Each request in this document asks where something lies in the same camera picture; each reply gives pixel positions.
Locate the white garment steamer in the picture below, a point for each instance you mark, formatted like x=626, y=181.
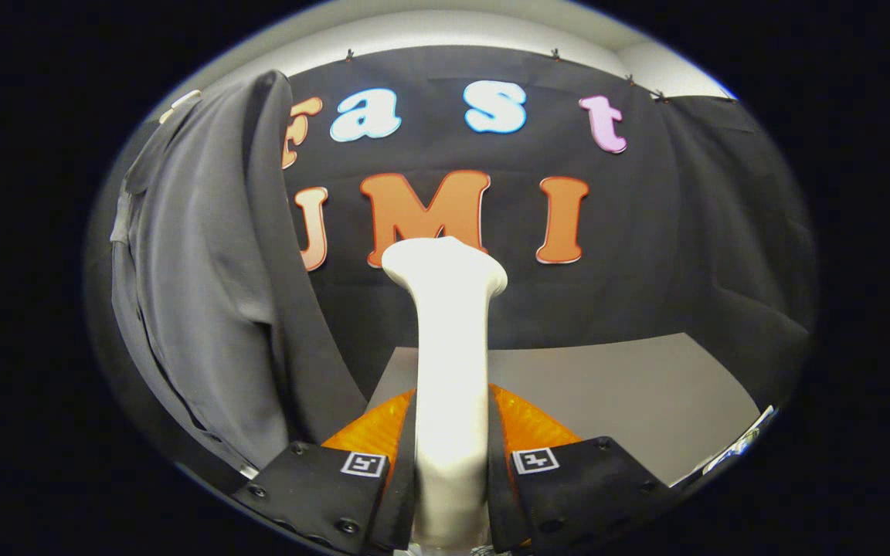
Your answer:
x=449, y=371

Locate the grey cabinet with drawers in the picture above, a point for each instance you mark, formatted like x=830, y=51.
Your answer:
x=630, y=394

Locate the dark grey button shirt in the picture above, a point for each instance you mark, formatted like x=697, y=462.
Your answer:
x=205, y=293

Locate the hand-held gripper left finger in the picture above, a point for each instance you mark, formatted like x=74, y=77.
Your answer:
x=405, y=502

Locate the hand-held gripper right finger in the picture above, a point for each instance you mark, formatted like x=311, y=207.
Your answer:
x=501, y=502

